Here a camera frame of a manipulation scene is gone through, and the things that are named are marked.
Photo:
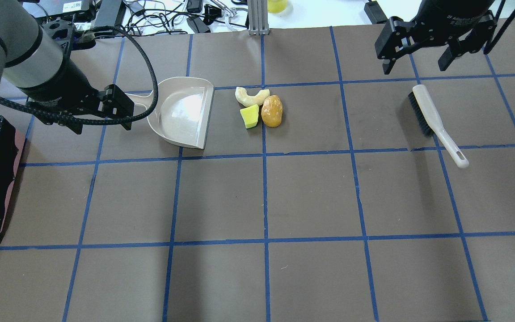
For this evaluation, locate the orange potato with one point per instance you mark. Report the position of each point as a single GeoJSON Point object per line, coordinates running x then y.
{"type": "Point", "coordinates": [272, 111]}

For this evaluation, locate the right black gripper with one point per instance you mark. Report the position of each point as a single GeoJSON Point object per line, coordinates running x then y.
{"type": "Point", "coordinates": [444, 17]}

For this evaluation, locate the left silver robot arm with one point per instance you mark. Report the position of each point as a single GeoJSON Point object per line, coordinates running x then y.
{"type": "Point", "coordinates": [38, 77]}

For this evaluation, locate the beige hand brush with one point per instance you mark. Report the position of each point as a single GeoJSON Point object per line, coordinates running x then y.
{"type": "Point", "coordinates": [430, 123]}

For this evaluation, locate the yellow-green sponge chunk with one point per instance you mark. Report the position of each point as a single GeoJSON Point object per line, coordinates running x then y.
{"type": "Point", "coordinates": [250, 116]}

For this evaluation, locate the black power adapter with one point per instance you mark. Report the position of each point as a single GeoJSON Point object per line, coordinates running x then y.
{"type": "Point", "coordinates": [374, 12]}

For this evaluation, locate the beige plastic dustpan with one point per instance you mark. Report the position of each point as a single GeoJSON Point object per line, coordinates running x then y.
{"type": "Point", "coordinates": [181, 114]}

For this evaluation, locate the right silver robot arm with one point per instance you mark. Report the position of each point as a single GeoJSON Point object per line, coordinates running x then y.
{"type": "Point", "coordinates": [499, 30]}

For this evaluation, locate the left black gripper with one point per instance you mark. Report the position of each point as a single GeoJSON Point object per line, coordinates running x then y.
{"type": "Point", "coordinates": [63, 86]}

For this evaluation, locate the aluminium frame post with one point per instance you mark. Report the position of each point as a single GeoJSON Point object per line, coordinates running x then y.
{"type": "Point", "coordinates": [258, 17]}

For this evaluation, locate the pale curved peel piece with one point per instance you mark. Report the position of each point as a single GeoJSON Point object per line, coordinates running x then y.
{"type": "Point", "coordinates": [247, 100]}

